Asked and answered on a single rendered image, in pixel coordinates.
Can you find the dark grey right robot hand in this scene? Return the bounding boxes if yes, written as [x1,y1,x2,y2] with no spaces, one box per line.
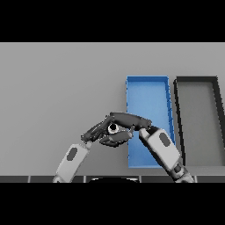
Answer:
[98,111,154,148]

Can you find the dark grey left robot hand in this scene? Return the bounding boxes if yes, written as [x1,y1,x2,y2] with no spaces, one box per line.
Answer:
[81,115,113,144]

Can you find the blue pipe with pale ring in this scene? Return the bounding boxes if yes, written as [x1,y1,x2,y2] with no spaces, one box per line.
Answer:
[107,123,120,134]

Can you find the blue bin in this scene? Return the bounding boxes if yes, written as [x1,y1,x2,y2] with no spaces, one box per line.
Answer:
[125,75,177,169]

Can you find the dark grey bin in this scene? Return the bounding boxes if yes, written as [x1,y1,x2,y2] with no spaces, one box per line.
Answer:
[172,76,225,167]

